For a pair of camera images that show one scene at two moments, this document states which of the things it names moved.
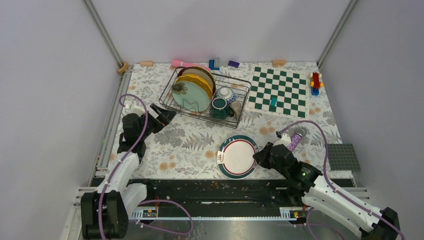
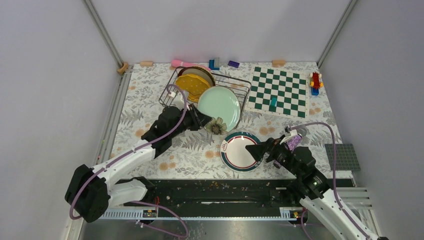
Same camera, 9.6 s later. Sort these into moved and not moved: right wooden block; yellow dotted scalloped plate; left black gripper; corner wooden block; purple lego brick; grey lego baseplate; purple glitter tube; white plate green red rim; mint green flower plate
Moved: mint green flower plate; left black gripper; white plate green red rim
Not moved: right wooden block; yellow dotted scalloped plate; purple lego brick; corner wooden block; grey lego baseplate; purple glitter tube
